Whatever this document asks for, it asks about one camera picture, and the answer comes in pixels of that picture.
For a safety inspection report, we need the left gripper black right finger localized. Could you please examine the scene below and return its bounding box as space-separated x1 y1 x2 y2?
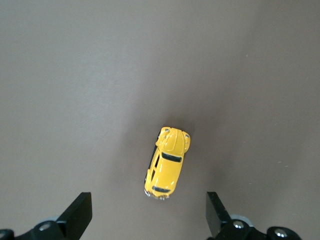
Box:
205 191 261 240

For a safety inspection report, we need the yellow beetle toy car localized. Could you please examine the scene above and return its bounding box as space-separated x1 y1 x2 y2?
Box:
143 126 192 201

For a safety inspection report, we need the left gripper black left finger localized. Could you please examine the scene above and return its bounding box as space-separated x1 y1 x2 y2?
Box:
15 191 93 240

